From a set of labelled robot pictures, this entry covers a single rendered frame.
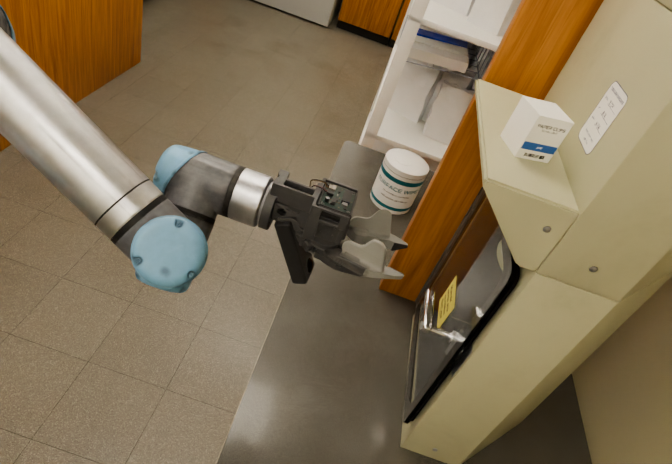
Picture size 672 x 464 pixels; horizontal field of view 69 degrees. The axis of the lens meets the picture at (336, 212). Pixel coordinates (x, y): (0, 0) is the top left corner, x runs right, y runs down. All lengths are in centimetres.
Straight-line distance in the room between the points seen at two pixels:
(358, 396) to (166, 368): 119
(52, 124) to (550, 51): 73
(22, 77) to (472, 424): 79
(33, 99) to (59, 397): 156
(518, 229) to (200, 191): 40
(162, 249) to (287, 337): 56
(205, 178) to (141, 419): 141
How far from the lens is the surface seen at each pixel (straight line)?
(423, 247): 111
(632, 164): 59
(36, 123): 58
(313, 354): 104
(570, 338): 75
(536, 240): 63
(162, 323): 220
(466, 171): 100
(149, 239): 53
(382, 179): 141
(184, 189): 68
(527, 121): 65
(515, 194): 59
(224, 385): 206
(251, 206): 66
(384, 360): 108
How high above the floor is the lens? 177
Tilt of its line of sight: 37 degrees down
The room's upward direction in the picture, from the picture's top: 20 degrees clockwise
